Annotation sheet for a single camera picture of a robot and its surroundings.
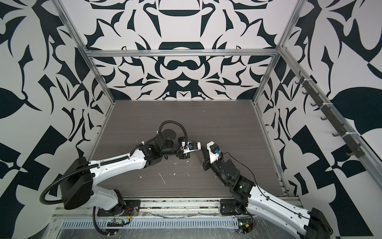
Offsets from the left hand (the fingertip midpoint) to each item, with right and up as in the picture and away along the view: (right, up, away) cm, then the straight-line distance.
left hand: (197, 141), depth 75 cm
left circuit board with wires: (-37, -37, -5) cm, 53 cm away
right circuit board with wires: (+23, -39, -4) cm, 45 cm away
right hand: (+2, -2, -2) cm, 3 cm away
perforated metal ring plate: (+1, -6, -4) cm, 7 cm away
